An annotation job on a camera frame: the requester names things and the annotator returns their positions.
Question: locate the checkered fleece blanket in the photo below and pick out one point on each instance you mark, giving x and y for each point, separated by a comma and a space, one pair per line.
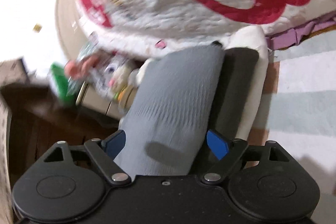
297, 110

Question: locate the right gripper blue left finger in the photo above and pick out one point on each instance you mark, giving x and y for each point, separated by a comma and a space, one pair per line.
115, 143

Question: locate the grey knit sweater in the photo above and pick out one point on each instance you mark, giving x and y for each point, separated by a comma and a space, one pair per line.
167, 121

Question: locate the green package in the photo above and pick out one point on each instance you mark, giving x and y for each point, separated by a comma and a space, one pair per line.
65, 90

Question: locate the dark wooden nightstand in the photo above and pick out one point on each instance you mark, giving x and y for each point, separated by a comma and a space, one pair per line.
37, 121

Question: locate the grey plush rabbit toy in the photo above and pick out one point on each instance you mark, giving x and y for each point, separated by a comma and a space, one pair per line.
124, 77

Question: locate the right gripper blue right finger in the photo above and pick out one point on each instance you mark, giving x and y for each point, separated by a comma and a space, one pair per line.
217, 144

